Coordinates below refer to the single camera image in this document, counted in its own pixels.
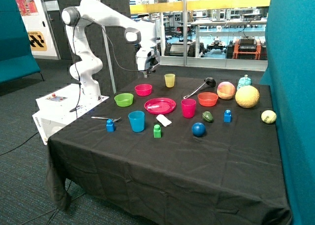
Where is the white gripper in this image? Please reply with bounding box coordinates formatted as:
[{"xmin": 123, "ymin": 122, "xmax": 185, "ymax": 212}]
[{"xmin": 136, "ymin": 46, "xmax": 160, "ymax": 78}]

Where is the pink plastic bowl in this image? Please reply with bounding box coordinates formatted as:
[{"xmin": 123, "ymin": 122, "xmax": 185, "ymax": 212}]
[{"xmin": 134, "ymin": 84, "xmax": 153, "ymax": 96}]

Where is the pink plastic cup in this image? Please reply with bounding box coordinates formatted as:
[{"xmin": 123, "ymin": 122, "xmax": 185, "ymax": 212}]
[{"xmin": 181, "ymin": 98, "xmax": 196, "ymax": 118}]

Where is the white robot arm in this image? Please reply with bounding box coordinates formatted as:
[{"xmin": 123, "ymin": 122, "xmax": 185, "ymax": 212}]
[{"xmin": 62, "ymin": 0, "xmax": 160, "ymax": 102}]

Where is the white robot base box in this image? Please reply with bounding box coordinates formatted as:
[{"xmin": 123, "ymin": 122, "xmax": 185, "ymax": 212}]
[{"xmin": 32, "ymin": 84, "xmax": 108, "ymax": 145}]

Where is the yellow plastic cup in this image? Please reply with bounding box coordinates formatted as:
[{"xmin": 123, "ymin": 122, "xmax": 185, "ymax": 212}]
[{"xmin": 164, "ymin": 73, "xmax": 175, "ymax": 88}]

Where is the pink plastic plate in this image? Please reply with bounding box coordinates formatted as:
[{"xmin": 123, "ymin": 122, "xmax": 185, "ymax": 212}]
[{"xmin": 144, "ymin": 97, "xmax": 176, "ymax": 115}]

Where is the green plastic bowl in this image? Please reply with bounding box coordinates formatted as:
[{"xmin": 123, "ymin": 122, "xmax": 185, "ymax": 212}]
[{"xmin": 114, "ymin": 93, "xmax": 133, "ymax": 107}]

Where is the blue plastic cup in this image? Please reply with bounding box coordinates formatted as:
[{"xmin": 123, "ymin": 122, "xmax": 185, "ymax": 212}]
[{"xmin": 128, "ymin": 111, "xmax": 145, "ymax": 132}]

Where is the orange plastic bowl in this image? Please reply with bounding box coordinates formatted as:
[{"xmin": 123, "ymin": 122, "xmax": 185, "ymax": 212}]
[{"xmin": 197, "ymin": 92, "xmax": 219, "ymax": 107}]

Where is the white small packet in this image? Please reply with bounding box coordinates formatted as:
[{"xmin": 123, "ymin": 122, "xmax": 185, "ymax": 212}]
[{"xmin": 156, "ymin": 114, "xmax": 172, "ymax": 127}]

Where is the green toy block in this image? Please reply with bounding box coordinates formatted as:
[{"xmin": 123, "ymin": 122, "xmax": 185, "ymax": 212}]
[{"xmin": 153, "ymin": 124, "xmax": 162, "ymax": 138}]

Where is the metal spoon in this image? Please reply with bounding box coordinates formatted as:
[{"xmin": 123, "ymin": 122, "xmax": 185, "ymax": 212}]
[{"xmin": 91, "ymin": 116, "xmax": 121, "ymax": 122}]

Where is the black ladle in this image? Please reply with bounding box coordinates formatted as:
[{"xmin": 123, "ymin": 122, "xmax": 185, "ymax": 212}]
[{"xmin": 183, "ymin": 77, "xmax": 216, "ymax": 99}]

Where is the blue toy block left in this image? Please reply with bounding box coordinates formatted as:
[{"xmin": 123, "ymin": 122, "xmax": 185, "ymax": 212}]
[{"xmin": 106, "ymin": 119, "xmax": 115, "ymax": 132}]

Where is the blue toy block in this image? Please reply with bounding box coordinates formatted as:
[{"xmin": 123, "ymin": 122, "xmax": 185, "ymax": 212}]
[
  {"xmin": 106, "ymin": 119, "xmax": 115, "ymax": 132},
  {"xmin": 223, "ymin": 109, "xmax": 232, "ymax": 123}
]

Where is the blue ball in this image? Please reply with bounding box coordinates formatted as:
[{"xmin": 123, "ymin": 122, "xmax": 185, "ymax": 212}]
[{"xmin": 191, "ymin": 122, "xmax": 206, "ymax": 137}]

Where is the black tablecloth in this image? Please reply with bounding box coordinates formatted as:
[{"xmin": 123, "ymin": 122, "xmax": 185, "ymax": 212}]
[{"xmin": 46, "ymin": 75, "xmax": 293, "ymax": 225}]

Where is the pink orange ball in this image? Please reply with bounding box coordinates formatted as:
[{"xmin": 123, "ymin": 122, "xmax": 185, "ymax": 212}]
[{"xmin": 217, "ymin": 82, "xmax": 236, "ymax": 100}]

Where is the blue toy block right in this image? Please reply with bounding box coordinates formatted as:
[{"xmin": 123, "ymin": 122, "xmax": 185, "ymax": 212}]
[{"xmin": 223, "ymin": 109, "xmax": 232, "ymax": 123}]

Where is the large yellow ball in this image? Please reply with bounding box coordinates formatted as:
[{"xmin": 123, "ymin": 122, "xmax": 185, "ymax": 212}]
[{"xmin": 235, "ymin": 86, "xmax": 260, "ymax": 108}]

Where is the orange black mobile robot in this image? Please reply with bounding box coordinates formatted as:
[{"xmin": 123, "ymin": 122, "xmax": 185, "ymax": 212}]
[{"xmin": 226, "ymin": 36, "xmax": 267, "ymax": 61}]

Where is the yellow black sign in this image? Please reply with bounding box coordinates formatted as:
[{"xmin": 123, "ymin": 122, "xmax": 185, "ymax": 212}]
[{"xmin": 28, "ymin": 31, "xmax": 47, "ymax": 52}]

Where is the teal sofa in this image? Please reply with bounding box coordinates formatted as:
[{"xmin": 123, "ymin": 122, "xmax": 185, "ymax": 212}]
[{"xmin": 0, "ymin": 0, "xmax": 41, "ymax": 83}]

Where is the red poster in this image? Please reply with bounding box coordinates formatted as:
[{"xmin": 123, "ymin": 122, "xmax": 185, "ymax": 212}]
[{"xmin": 16, "ymin": 0, "xmax": 39, "ymax": 16}]

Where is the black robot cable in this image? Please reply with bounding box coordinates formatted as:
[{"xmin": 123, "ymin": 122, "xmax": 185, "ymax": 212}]
[{"xmin": 69, "ymin": 15, "xmax": 146, "ymax": 113}]

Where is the teal partition wall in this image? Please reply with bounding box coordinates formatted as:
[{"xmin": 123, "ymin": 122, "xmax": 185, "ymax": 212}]
[{"xmin": 261, "ymin": 0, "xmax": 315, "ymax": 225}]

